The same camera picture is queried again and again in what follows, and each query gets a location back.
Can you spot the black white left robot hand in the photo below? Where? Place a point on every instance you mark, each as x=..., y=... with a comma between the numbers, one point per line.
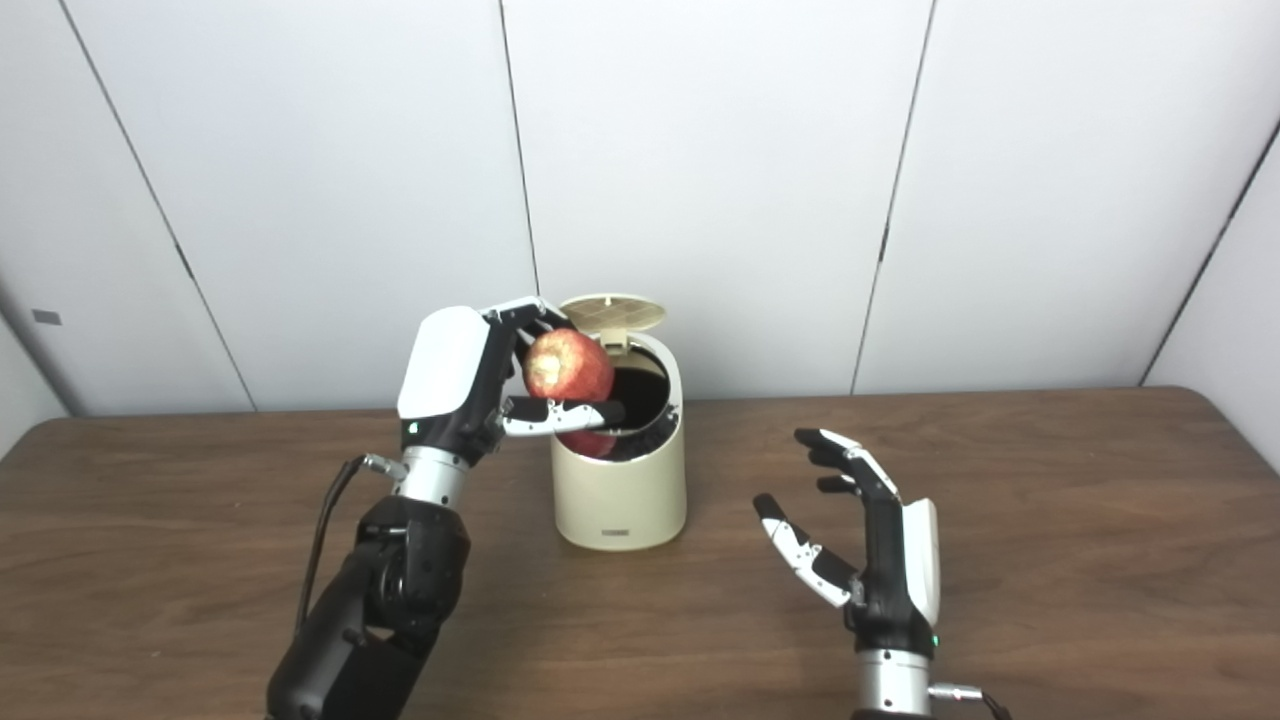
x=445, y=370

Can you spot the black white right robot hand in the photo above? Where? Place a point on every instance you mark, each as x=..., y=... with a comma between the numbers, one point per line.
x=890, y=580

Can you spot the red apple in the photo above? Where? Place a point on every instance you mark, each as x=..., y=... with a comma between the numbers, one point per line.
x=570, y=365

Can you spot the round cream bin lid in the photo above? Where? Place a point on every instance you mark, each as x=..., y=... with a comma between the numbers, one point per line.
x=615, y=310

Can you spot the cream-colored cylindrical bin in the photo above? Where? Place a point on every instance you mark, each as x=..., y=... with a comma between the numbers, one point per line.
x=620, y=500

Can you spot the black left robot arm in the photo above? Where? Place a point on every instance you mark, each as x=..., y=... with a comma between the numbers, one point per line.
x=390, y=590

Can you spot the small grey wall label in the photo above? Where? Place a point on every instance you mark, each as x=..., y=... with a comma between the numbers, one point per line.
x=46, y=317

